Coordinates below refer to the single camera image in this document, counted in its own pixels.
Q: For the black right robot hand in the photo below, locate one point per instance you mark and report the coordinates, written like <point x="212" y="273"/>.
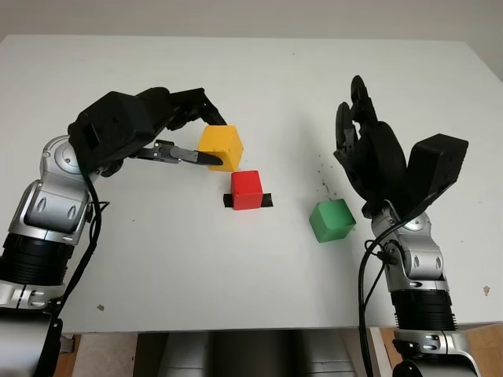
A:
<point x="381" y="165"/>

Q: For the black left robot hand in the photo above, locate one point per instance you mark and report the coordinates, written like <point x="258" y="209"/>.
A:
<point x="161" y="110"/>

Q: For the yellow cube block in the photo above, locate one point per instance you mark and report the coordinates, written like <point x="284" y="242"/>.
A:
<point x="222" y="145"/>

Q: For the green cube block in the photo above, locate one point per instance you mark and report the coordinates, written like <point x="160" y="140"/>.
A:
<point x="332" y="222"/>

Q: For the red cube block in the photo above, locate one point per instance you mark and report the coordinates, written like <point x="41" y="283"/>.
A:
<point x="247" y="190"/>

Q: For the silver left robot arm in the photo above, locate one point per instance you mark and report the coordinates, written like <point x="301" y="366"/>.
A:
<point x="47" y="212"/>

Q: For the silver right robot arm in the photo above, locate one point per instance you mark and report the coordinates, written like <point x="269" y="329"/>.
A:
<point x="422" y="290"/>

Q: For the black tape strip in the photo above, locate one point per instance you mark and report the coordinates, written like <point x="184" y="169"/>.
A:
<point x="268" y="201"/>

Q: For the white table leg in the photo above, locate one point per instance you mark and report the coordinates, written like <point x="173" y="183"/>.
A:
<point x="106" y="357"/>
<point x="383" y="353"/>

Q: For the grey robot torso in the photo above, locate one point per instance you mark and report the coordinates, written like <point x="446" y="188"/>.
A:
<point x="243" y="355"/>

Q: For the white table crossbar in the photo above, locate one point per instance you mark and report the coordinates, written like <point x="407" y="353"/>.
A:
<point x="67" y="342"/>

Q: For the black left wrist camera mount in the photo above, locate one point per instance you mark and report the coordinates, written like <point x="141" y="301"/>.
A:
<point x="114" y="125"/>

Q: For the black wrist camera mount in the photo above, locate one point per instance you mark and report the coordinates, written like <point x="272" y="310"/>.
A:
<point x="436" y="165"/>
<point x="114" y="125"/>

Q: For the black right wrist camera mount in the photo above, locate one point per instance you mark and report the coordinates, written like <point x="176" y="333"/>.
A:
<point x="436" y="165"/>

